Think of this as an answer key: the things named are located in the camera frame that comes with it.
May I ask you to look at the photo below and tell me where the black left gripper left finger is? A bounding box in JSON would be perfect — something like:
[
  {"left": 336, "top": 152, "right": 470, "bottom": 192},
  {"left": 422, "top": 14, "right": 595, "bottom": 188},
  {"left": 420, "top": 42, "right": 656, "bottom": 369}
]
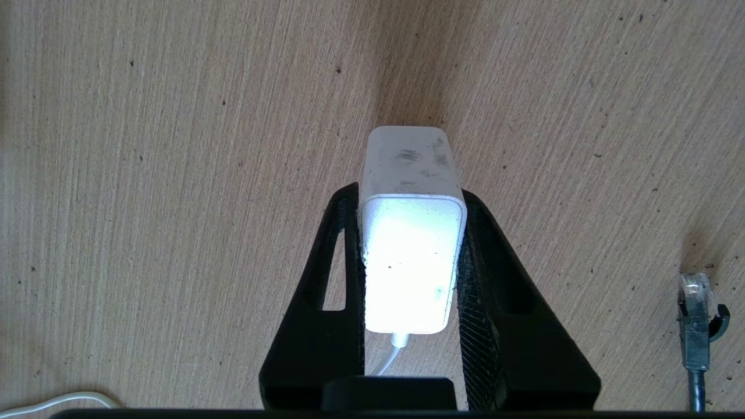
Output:
[{"left": 259, "top": 182, "right": 367, "bottom": 411}]

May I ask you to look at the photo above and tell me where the white power adapter with cord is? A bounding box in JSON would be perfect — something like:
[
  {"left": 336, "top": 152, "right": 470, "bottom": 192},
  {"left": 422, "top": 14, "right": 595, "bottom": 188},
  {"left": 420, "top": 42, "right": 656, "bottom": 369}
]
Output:
[{"left": 0, "top": 332, "right": 411, "bottom": 417}]

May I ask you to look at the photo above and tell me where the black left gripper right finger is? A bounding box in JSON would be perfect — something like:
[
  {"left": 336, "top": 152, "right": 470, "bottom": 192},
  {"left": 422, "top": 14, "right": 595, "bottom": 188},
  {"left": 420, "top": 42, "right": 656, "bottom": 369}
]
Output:
[{"left": 457, "top": 189, "right": 601, "bottom": 411}]

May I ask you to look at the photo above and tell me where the black ethernet cable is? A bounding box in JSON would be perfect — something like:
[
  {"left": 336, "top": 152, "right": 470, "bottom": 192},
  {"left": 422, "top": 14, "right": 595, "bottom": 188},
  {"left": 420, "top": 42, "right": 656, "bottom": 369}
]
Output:
[{"left": 677, "top": 272, "right": 731, "bottom": 413}]

